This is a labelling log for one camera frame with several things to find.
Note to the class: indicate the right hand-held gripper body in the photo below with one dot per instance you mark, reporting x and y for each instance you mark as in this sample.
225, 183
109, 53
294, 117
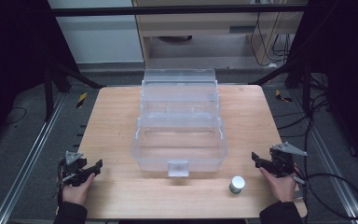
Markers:
282, 163

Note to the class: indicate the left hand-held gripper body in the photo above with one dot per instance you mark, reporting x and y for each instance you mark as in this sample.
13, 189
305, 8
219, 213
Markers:
73, 166

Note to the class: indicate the small green jar white lid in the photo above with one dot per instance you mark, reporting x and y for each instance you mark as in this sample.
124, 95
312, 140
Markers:
237, 183

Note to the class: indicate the clear plastic storage box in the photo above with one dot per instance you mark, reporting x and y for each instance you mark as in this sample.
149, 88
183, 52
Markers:
179, 143

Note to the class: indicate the person's left hand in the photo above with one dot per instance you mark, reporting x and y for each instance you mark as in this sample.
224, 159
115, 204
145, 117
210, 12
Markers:
76, 194

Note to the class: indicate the person's right hand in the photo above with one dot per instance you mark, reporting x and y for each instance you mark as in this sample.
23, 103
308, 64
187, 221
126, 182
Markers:
282, 188

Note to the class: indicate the yellow black tape marker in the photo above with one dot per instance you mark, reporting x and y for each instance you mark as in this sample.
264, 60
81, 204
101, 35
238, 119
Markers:
81, 100
282, 96

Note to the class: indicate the black metal stand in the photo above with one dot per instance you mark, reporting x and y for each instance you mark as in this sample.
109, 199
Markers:
306, 90
48, 96

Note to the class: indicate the black curtain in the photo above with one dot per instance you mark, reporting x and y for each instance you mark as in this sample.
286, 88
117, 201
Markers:
345, 62
12, 62

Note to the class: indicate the white cabinet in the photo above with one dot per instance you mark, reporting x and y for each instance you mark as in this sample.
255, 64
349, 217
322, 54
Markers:
96, 37

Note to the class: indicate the light wooden desk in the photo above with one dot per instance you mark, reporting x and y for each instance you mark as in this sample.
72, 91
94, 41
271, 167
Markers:
199, 25

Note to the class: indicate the black horizontal bar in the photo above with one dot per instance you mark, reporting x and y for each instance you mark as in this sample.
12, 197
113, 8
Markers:
167, 10

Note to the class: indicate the aluminium floor rail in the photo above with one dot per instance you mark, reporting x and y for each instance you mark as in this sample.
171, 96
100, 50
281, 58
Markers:
28, 161
332, 165

